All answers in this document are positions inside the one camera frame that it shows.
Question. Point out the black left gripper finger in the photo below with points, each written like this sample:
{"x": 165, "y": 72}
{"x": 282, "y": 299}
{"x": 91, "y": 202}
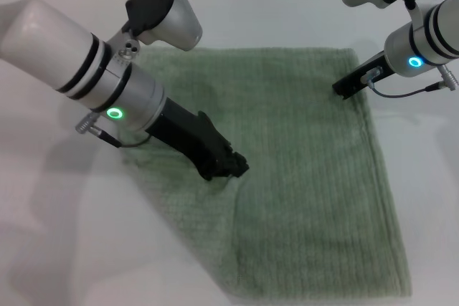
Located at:
{"x": 236, "y": 164}
{"x": 219, "y": 174}

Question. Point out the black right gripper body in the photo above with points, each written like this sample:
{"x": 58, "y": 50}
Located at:
{"x": 356, "y": 80}

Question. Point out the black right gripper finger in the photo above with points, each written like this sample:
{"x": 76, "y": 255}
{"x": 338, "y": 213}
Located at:
{"x": 345, "y": 87}

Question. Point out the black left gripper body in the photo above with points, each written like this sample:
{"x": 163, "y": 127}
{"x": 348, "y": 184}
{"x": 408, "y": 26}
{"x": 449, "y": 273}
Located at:
{"x": 186, "y": 134}

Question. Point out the green ribbed towel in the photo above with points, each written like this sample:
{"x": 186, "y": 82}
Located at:
{"x": 305, "y": 177}

